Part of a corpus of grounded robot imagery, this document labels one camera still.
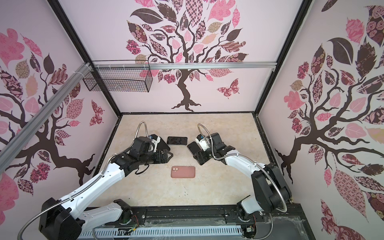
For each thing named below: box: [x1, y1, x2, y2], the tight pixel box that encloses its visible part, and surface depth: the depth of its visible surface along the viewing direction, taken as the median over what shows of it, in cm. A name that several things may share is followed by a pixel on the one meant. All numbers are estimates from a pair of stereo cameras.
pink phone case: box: [171, 166, 196, 179], surface depth 91 cm
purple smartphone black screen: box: [187, 141, 203, 156], surface depth 89 cm
